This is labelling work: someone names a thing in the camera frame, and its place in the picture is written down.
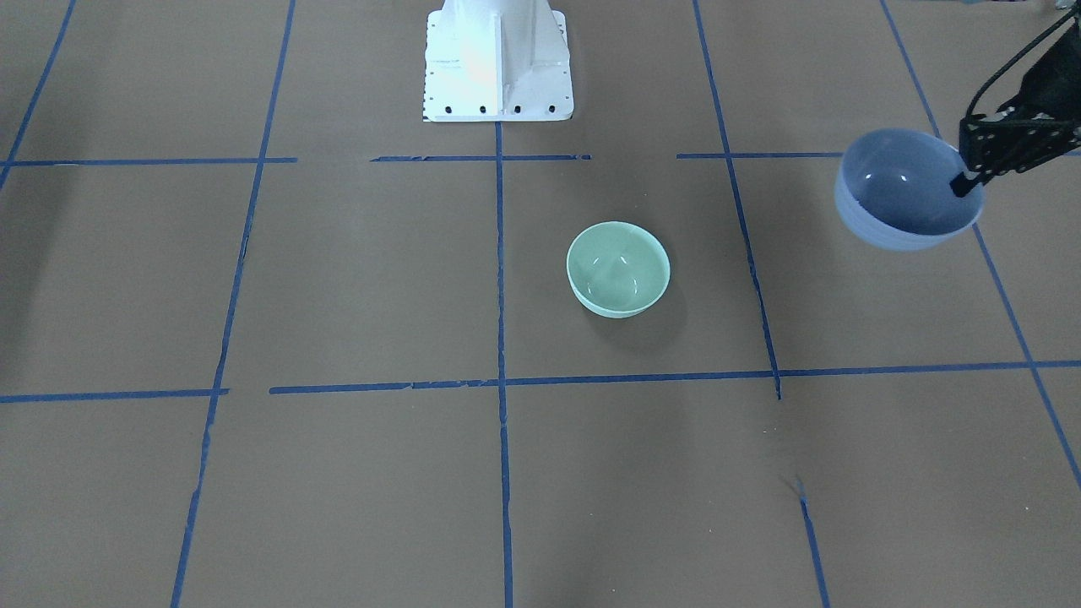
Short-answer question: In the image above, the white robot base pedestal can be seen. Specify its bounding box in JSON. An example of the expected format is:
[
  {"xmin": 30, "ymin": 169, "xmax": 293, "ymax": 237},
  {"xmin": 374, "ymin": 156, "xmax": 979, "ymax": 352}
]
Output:
[{"xmin": 422, "ymin": 1, "xmax": 575, "ymax": 122}]

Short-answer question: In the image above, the green bowl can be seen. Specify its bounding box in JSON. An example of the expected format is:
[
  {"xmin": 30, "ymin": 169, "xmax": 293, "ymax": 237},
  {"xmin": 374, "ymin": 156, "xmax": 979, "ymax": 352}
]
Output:
[{"xmin": 565, "ymin": 222, "xmax": 671, "ymax": 319}]

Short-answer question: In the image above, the blue bowl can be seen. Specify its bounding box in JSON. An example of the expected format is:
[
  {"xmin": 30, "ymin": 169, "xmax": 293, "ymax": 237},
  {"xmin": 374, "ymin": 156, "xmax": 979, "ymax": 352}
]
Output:
[{"xmin": 835, "ymin": 128, "xmax": 986, "ymax": 252}]

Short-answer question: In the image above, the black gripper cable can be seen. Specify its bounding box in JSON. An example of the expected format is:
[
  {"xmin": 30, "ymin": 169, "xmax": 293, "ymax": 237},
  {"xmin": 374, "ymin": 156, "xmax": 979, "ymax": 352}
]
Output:
[{"xmin": 965, "ymin": 6, "xmax": 1081, "ymax": 119}]

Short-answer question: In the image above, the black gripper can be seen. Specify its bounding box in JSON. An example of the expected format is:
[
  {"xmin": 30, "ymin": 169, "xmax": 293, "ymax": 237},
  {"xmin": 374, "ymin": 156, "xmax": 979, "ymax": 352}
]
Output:
[{"xmin": 950, "ymin": 22, "xmax": 1080, "ymax": 198}]

